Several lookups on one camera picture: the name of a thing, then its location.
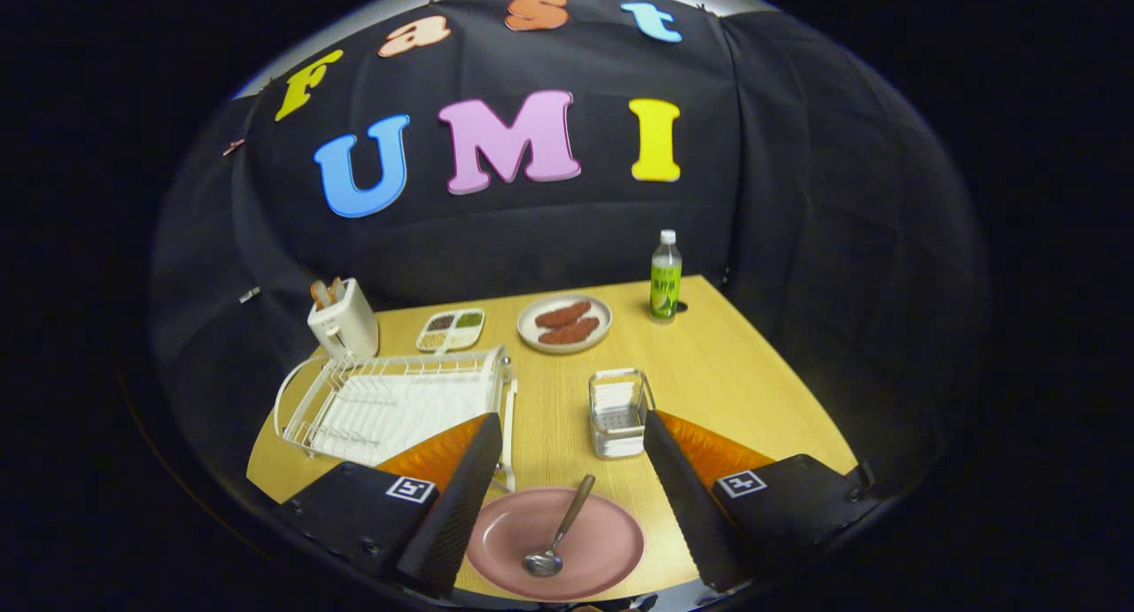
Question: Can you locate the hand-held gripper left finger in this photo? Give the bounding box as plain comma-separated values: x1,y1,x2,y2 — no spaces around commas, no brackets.
270,412,504,600

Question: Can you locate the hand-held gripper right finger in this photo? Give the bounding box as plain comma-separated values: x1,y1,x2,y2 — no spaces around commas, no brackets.
643,408,878,593

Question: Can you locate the pink plate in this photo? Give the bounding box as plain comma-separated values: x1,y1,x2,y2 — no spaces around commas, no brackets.
466,487,646,602

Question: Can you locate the metal wire basket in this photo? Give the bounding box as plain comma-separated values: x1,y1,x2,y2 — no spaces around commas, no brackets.
588,368,656,459

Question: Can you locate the white wire dish rack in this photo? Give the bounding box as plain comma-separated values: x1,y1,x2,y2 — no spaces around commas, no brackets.
273,345,518,493

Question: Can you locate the wooden handled metal spoon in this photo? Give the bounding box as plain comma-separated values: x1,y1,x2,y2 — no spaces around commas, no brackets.
522,475,596,578

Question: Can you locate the white plate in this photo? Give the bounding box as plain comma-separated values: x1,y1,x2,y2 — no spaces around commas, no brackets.
517,293,613,355

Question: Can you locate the white divided snack tray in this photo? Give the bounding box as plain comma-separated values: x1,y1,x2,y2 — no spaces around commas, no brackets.
416,307,486,354

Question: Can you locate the white toaster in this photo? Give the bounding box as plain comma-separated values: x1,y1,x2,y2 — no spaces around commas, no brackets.
307,278,380,360

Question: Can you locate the red sausage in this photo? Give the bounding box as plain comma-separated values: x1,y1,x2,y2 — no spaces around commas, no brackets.
534,300,593,329
539,318,601,345

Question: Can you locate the green tea bottle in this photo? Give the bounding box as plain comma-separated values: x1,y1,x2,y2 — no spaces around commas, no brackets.
649,229,683,323

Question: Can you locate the black backdrop cloth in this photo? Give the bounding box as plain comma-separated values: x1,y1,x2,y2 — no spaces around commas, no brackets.
146,0,991,498

